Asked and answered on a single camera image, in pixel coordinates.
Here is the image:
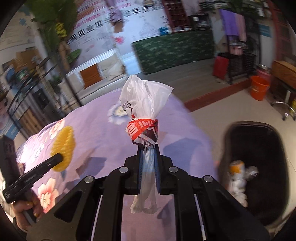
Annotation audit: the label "large green potted plant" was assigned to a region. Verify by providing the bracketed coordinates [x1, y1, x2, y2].
[25, 0, 78, 72]

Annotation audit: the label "orange cushion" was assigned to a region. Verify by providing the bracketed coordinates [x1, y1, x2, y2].
[80, 64, 102, 88]

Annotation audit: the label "purple hanging towel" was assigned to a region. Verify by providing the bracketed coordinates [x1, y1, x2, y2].
[220, 9, 238, 36]

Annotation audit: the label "red telephone booth cabinet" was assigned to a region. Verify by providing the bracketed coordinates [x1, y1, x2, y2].
[162, 0, 190, 33]

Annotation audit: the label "black iron towel rack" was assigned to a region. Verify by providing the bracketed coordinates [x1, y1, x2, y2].
[218, 12, 261, 84]

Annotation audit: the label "red bag on floor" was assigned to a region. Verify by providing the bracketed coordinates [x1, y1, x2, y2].
[212, 56, 229, 80]

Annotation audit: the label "purple floral tablecloth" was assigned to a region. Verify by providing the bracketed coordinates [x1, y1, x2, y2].
[17, 90, 215, 240]

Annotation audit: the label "left hand gold nails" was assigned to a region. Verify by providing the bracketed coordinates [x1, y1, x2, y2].
[11, 192, 45, 231]

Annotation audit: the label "yellow foam fruit net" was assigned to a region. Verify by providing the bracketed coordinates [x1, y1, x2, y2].
[50, 126, 76, 172]

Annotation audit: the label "orange white drink bottle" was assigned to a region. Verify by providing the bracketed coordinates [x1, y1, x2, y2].
[228, 160, 248, 207]

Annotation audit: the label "brown upholstered stool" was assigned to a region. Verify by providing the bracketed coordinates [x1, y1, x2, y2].
[271, 60, 296, 89]

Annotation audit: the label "green patterned counter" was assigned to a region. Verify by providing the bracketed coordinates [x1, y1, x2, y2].
[132, 30, 214, 74]

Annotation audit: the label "orange plastic bucket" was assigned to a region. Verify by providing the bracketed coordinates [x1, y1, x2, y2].
[249, 75, 270, 101]

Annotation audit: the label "white wicker swing sofa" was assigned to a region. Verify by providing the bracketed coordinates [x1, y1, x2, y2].
[58, 48, 127, 105]

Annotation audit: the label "white red plastic bag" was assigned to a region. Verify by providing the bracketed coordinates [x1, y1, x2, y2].
[119, 75, 173, 214]

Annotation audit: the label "black trash bin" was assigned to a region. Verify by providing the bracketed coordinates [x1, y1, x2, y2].
[217, 121, 290, 226]

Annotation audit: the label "black iron railing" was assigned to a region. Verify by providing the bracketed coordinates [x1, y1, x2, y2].
[6, 52, 83, 137]

